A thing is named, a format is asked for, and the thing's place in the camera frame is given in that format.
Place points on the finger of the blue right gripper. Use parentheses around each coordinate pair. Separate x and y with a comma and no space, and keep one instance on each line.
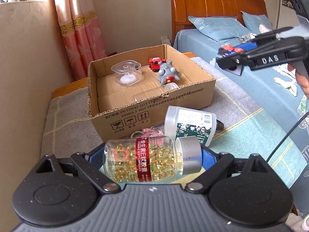
(248,46)

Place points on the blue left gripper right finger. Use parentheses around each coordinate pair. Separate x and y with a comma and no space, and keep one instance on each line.
(209,158)

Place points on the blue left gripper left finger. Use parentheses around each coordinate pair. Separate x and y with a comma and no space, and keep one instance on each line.
(96,157)

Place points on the black toy train red wheels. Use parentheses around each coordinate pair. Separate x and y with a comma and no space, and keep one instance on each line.
(228,59)

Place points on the white plastic bottle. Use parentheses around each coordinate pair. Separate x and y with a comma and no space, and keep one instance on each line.
(186,122)

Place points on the fish oil capsule bottle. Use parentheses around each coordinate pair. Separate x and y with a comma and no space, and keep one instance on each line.
(151,159)

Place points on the pink clear small box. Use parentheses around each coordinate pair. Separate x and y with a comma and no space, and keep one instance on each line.
(148,132)

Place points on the grey rubber toy animal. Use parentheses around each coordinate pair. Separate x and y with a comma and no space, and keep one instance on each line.
(167,73)

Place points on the clear square plastic container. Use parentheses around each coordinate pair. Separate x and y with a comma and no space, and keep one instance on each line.
(127,72)

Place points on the person right hand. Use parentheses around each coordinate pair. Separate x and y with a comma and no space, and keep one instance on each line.
(303,83)

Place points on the blue floral pillow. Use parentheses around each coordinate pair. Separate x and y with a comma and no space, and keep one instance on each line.
(219,28)

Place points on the blue floral bed sheet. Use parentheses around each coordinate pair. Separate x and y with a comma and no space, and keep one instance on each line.
(265,89)

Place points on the checked grey green blanket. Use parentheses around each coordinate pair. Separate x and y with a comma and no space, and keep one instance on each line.
(248,127)

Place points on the open cardboard box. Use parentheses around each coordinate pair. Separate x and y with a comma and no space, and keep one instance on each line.
(117,111)

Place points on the wooden bed headboard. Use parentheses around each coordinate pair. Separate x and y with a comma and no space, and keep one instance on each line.
(192,14)

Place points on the red toy train car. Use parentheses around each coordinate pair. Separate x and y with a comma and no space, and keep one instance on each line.
(154,63)

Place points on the pink curtain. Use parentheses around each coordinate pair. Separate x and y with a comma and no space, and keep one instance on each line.
(81,34)

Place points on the white wall socket plug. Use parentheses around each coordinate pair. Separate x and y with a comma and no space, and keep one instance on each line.
(165,40)

